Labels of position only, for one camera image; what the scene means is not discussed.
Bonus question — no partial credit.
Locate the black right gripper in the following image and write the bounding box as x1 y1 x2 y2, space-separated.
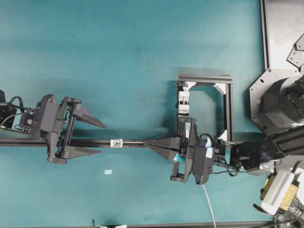
143 116 214 185

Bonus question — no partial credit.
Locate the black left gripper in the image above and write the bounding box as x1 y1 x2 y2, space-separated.
32 94 106 164

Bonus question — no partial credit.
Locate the thin white wire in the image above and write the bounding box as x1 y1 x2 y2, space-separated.
122 141 217 228

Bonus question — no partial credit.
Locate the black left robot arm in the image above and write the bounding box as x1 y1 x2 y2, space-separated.
0 91 106 164

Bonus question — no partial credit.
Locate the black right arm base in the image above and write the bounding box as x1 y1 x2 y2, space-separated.
249 68 304 136

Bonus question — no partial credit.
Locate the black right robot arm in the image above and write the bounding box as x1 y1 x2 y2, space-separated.
143 116 304 185

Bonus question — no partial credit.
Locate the white terminal block clamp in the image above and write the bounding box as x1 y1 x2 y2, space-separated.
178 91 190 115

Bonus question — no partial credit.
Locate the white ventilated power adapter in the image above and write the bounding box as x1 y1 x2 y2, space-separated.
260 168 304 216

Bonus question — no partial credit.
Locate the white bracket with hole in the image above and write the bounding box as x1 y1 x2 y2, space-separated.
110 139 123 148

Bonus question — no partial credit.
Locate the long black aluminium rail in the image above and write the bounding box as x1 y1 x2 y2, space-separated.
0 138 145 148

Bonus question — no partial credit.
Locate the black aluminium square frame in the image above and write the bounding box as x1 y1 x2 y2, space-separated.
176 74 234 141

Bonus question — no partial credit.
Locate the black rail at bottom edge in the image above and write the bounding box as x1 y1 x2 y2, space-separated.
92 219 304 228

